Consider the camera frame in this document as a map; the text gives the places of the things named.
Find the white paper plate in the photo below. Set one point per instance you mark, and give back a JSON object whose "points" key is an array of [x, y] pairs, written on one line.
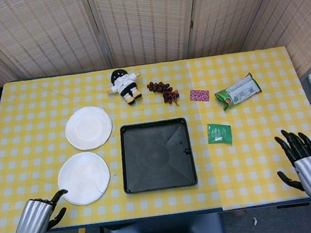
{"points": [[89, 128]]}

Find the white paper plate cracked rim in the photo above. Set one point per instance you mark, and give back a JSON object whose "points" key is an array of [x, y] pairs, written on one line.
{"points": [[84, 178]]}

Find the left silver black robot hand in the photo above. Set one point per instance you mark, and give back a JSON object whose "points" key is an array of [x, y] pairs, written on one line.
{"points": [[35, 217]]}

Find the small green foil packet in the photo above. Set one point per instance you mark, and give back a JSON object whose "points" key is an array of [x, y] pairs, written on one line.
{"points": [[219, 134]]}

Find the pink patterned flat packet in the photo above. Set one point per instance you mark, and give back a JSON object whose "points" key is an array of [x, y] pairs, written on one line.
{"points": [[199, 95]]}

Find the black square plastic tray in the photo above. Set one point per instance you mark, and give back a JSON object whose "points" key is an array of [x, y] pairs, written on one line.
{"points": [[157, 158]]}

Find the plush doll white black outfit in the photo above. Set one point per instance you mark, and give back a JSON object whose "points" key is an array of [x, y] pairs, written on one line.
{"points": [[123, 83]]}

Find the woven folding screen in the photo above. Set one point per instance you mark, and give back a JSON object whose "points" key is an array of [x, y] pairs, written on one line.
{"points": [[144, 19]]}

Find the yellow white checkered tablecloth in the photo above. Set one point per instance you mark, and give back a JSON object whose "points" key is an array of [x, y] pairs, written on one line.
{"points": [[35, 147], [266, 151]]}

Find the bunch of dark red grapes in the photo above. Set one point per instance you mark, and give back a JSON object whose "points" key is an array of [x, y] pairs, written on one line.
{"points": [[167, 94]]}

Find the green snack bag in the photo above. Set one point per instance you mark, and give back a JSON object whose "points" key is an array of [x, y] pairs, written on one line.
{"points": [[238, 91]]}

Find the white paper scrap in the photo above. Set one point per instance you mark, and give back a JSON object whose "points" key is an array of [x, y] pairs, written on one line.
{"points": [[255, 221]]}

